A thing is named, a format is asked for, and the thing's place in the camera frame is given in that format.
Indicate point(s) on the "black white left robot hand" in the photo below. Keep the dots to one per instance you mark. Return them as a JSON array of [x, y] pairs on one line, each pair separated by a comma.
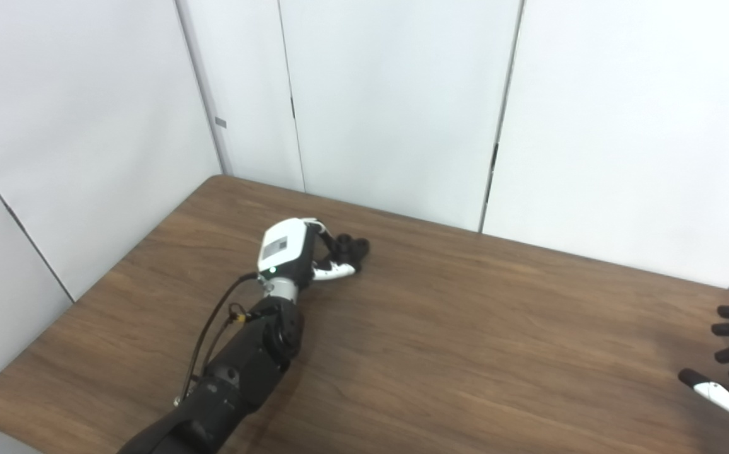
[[282, 249]]

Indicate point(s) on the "black plastic holder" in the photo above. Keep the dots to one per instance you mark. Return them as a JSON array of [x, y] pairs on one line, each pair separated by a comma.
[[353, 247]]

